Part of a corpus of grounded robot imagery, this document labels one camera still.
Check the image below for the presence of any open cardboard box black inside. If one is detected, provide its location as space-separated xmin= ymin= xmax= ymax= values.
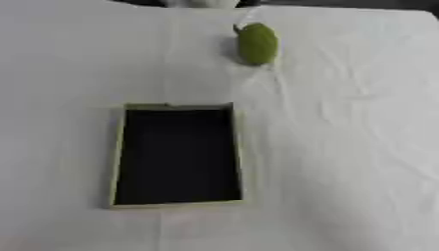
xmin=106 ymin=101 xmax=247 ymax=210

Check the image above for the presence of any green toy fruit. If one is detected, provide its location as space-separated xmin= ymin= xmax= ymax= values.
xmin=231 ymin=22 xmax=281 ymax=66

